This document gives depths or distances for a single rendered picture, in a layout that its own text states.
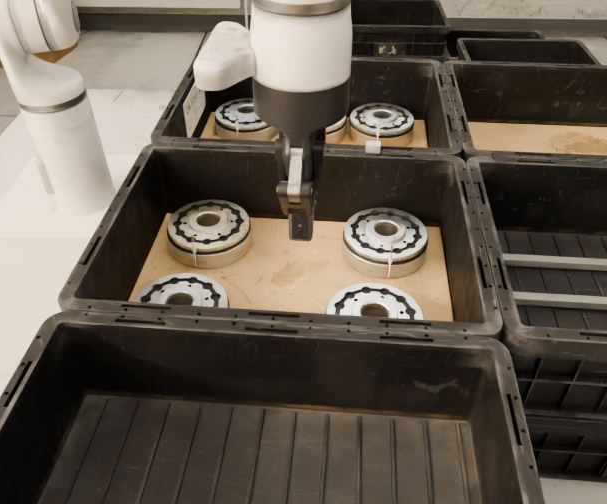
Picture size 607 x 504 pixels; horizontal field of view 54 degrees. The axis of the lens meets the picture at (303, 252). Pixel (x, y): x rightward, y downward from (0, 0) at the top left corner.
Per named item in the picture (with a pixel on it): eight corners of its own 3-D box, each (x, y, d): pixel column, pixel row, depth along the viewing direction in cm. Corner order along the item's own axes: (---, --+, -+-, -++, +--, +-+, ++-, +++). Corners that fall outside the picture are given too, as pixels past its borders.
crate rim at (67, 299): (57, 326, 55) (50, 308, 53) (149, 157, 78) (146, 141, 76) (500, 355, 52) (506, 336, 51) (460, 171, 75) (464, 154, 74)
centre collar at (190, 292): (153, 323, 61) (152, 318, 61) (159, 289, 65) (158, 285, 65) (201, 321, 62) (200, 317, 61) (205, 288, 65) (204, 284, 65)
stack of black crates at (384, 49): (329, 142, 233) (333, 25, 205) (329, 107, 256) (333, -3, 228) (432, 144, 232) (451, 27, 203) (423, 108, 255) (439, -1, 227)
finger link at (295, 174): (281, 137, 46) (284, 145, 48) (277, 197, 45) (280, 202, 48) (312, 139, 46) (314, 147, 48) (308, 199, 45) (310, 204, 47)
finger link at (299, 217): (292, 185, 52) (292, 231, 55) (288, 205, 50) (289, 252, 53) (309, 186, 52) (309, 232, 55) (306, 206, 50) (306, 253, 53)
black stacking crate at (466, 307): (84, 390, 61) (54, 311, 54) (161, 217, 84) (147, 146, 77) (478, 418, 59) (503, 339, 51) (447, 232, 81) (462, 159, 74)
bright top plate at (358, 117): (345, 131, 93) (345, 128, 93) (355, 103, 101) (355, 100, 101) (410, 138, 92) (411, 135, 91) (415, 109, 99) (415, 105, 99)
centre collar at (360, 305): (349, 331, 61) (349, 327, 60) (352, 297, 64) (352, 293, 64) (398, 335, 60) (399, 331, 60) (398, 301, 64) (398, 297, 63)
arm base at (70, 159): (51, 219, 91) (12, 117, 80) (60, 185, 98) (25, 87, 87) (113, 211, 92) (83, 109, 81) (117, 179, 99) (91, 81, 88)
